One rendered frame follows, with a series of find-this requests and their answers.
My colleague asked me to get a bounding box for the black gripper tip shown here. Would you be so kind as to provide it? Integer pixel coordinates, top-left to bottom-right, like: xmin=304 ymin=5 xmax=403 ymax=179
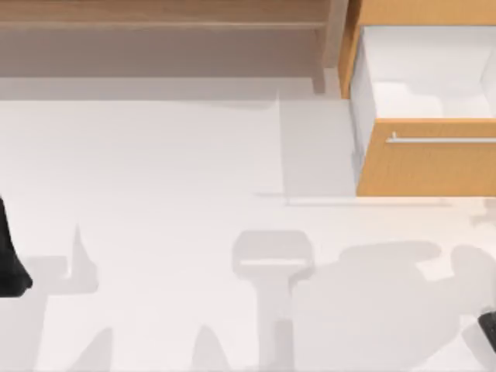
xmin=0 ymin=197 xmax=33 ymax=299

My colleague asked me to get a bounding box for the pulled-out drawer with grey inside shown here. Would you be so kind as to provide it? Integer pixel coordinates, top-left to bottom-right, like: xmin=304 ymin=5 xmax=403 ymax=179
xmin=348 ymin=25 xmax=496 ymax=195

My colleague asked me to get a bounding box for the long metal drawer handle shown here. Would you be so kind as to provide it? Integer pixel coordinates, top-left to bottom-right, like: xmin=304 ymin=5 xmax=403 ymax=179
xmin=385 ymin=131 xmax=496 ymax=144

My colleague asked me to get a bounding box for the open wooden shelf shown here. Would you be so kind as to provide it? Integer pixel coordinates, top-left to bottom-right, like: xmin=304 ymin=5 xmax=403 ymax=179
xmin=0 ymin=0 xmax=350 ymax=95

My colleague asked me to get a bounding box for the wooden cupboard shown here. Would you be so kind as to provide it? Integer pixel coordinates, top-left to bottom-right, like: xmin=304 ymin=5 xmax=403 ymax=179
xmin=337 ymin=0 xmax=496 ymax=100

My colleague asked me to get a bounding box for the black object at table edge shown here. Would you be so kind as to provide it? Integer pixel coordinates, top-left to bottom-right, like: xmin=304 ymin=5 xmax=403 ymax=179
xmin=477 ymin=309 xmax=496 ymax=346

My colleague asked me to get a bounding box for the pale wooden drawer front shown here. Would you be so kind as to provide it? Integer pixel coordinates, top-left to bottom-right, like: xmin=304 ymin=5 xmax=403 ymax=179
xmin=355 ymin=118 xmax=496 ymax=198

